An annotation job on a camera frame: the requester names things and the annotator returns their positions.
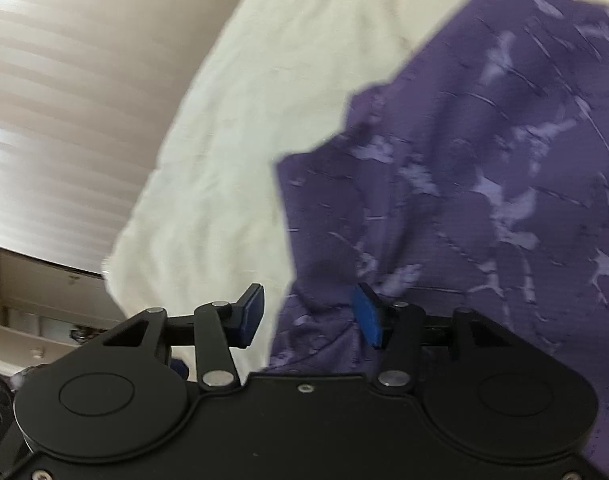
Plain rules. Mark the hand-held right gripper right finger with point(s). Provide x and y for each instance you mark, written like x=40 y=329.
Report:
x=367 y=317

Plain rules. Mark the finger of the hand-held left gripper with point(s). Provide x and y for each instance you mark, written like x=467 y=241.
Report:
x=182 y=370

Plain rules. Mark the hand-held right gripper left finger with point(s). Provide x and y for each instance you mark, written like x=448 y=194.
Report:
x=252 y=316

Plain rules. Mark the purple patterned garment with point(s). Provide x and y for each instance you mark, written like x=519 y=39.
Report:
x=484 y=170

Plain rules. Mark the cream wooden furniture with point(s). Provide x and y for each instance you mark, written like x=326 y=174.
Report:
x=39 y=290

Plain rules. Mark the white bed blanket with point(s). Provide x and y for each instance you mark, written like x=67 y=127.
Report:
x=244 y=135

